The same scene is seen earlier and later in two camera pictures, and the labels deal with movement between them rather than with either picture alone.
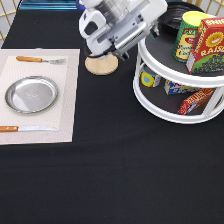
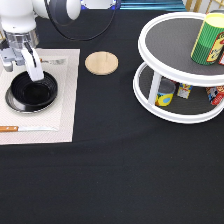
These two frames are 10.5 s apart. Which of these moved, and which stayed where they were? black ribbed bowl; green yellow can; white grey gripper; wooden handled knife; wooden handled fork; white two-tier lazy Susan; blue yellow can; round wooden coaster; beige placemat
Moved: blue yellow can; white grey gripper; black ribbed bowl; green yellow can
Stayed: beige placemat; white two-tier lazy Susan; wooden handled fork; wooden handled knife; round wooden coaster
